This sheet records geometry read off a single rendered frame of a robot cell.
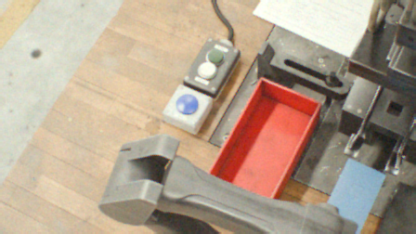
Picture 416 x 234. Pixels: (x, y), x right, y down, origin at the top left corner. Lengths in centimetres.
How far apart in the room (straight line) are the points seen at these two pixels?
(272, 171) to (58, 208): 39
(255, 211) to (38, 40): 184
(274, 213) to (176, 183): 13
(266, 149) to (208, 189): 48
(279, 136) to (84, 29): 138
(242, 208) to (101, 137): 55
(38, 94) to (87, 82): 109
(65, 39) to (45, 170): 128
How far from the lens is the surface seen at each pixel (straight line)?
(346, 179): 136
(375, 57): 130
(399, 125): 143
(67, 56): 271
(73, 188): 148
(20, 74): 271
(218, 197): 100
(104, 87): 156
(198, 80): 151
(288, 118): 150
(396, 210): 143
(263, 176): 145
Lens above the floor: 223
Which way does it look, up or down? 61 degrees down
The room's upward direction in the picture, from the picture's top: 4 degrees counter-clockwise
